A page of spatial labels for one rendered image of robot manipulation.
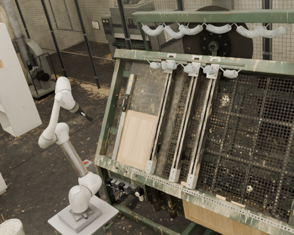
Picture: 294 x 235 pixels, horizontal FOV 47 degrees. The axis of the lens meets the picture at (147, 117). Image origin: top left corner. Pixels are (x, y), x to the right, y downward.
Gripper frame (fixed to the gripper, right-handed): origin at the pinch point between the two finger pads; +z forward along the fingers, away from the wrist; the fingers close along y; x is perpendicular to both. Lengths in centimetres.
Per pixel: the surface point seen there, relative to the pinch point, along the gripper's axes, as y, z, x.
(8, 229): 74, 79, 154
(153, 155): -29, 72, -8
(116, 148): 20, 82, 9
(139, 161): -12, 83, 5
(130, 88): 36, 59, -52
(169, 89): -12, 51, -69
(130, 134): 12, 76, -12
